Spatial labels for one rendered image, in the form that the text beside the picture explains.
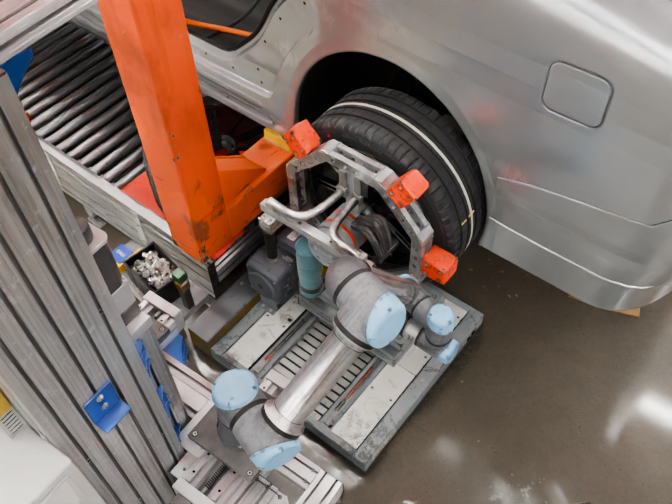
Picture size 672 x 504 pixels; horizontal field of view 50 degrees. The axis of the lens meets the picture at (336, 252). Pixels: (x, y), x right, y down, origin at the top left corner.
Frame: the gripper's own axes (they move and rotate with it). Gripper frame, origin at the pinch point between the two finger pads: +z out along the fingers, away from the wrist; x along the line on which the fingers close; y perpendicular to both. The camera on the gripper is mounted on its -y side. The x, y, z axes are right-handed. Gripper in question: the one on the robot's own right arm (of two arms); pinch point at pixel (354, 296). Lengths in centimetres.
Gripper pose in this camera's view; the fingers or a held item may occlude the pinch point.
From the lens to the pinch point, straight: 220.5
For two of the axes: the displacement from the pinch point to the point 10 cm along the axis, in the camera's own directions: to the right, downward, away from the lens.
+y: -0.2, -6.2, -7.8
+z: -7.9, -4.8, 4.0
